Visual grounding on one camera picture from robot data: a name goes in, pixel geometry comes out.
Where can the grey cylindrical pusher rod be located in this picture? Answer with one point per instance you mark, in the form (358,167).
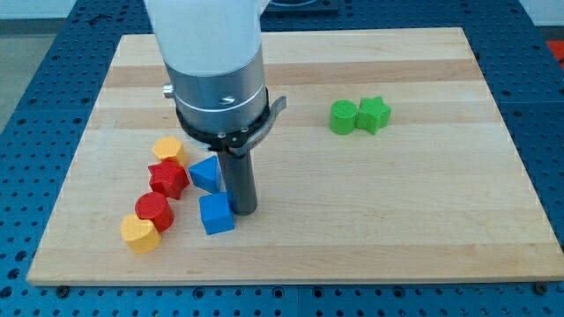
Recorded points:
(239,182)

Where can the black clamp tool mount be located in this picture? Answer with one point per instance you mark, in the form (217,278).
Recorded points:
(239,142)

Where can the blue triangle block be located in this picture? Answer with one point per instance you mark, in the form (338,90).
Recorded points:
(207,175)

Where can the blue cube block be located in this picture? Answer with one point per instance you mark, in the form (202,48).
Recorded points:
(215,213)

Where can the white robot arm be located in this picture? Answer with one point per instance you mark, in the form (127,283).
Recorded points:
(212,50)

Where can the red star block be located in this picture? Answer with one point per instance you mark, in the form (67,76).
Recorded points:
(168,178)

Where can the yellow hexagon block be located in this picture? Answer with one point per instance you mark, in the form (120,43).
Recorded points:
(170,148)

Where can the red cylinder block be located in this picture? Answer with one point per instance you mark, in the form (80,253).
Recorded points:
(154,206)

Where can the green cylinder block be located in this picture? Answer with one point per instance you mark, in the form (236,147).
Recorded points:
(343,116)

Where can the yellow heart block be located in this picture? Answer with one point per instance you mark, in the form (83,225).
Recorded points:
(140,235)

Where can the green star block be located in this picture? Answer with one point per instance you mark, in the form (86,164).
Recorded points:
(373,114)

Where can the wooden board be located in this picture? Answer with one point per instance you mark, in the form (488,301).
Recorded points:
(440,195)

